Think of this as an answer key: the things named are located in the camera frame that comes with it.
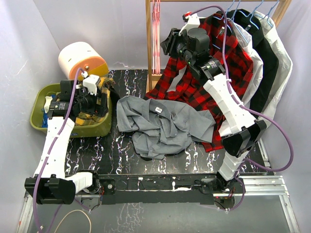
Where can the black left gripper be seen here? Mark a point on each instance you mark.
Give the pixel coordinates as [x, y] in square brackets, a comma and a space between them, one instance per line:
[101, 109]

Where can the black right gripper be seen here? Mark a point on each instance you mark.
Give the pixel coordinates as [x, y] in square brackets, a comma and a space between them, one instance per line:
[168, 45]

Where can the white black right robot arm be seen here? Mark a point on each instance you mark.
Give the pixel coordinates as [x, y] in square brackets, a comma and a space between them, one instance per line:
[191, 46]

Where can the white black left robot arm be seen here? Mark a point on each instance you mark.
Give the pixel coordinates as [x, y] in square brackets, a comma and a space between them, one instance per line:
[49, 184]

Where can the yellow plaid shirt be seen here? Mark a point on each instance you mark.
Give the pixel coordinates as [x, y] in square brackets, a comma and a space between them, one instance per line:
[82, 109]

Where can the red black plaid shirt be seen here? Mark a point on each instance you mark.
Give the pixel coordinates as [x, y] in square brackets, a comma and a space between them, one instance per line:
[178, 84]

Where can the light grey white shirt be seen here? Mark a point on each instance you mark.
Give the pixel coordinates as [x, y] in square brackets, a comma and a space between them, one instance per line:
[285, 66]

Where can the olive green laundry basket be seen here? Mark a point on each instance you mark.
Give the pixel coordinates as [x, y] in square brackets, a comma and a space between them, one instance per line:
[36, 119]

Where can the pink hangers bundle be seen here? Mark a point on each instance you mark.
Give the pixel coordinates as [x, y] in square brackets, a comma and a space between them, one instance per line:
[156, 36]

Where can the white cloth in basket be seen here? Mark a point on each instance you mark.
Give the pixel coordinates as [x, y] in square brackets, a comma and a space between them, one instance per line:
[48, 100]

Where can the blue cloth in basket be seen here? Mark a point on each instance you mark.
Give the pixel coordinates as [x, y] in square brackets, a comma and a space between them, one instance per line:
[46, 116]

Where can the white orange cylinder container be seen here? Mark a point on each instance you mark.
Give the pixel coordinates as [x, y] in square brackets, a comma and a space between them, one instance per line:
[81, 55]

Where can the wooden clothes rack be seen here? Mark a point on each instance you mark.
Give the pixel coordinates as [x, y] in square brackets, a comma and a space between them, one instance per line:
[280, 5]

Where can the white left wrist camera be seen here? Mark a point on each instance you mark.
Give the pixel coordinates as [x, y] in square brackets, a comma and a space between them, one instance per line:
[91, 82]

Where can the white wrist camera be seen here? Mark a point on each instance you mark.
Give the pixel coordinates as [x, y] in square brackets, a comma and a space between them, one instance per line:
[91, 82]
[191, 21]

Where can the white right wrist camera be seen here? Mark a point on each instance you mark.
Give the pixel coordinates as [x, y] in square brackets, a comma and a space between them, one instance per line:
[191, 21]

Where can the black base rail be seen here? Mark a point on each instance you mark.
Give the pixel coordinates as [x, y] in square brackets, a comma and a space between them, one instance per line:
[166, 188]

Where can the aluminium frame rail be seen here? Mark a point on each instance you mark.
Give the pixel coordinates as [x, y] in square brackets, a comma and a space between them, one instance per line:
[252, 185]

